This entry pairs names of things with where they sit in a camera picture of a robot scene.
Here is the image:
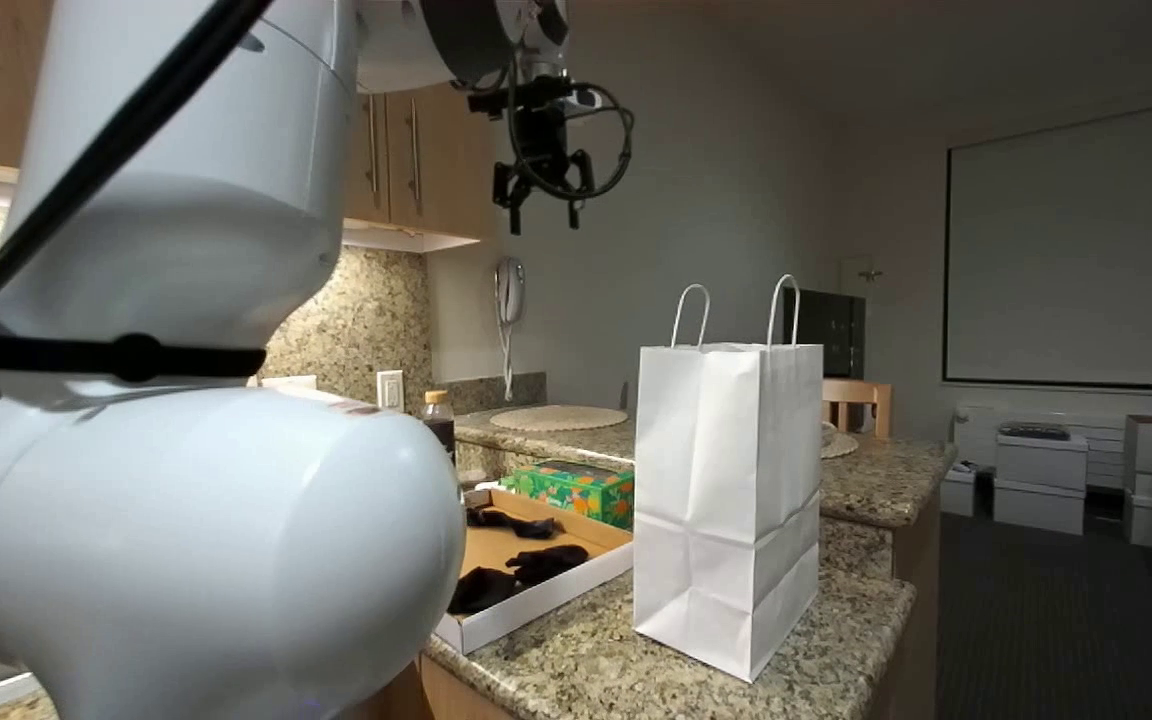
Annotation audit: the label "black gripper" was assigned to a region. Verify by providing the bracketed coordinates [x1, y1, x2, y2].
[490, 108, 599, 241]

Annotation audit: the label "small white box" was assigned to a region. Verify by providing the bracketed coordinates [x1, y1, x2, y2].
[935, 457, 984, 521]

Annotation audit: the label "wooden dining chair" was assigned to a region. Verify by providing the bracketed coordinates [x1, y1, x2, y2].
[821, 374, 896, 449]

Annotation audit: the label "white projector screen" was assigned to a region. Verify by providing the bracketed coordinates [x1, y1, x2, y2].
[941, 97, 1152, 396]

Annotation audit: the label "white wall outlet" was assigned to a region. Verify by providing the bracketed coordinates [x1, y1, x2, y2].
[372, 368, 410, 416]

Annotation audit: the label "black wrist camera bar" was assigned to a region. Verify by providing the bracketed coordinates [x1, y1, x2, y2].
[470, 74, 609, 119]

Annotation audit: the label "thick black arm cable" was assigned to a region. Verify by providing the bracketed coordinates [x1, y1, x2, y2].
[0, 0, 277, 330]

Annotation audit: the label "white paper bag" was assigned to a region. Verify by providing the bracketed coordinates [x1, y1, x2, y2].
[629, 272, 830, 687]

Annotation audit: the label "wooden upper cabinets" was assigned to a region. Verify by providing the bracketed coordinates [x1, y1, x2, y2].
[0, 0, 499, 257]

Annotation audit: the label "green floral tissue box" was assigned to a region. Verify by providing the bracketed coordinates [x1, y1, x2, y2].
[491, 461, 636, 537]

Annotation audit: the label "dark sauce bottle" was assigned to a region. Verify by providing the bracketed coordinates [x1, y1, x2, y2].
[418, 389, 463, 464]

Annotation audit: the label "white-rimmed cardboard tray box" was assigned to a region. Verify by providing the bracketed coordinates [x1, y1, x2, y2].
[428, 483, 640, 656]

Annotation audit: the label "black sock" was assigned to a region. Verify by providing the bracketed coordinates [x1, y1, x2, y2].
[503, 539, 596, 591]
[445, 562, 528, 620]
[463, 500, 568, 542]

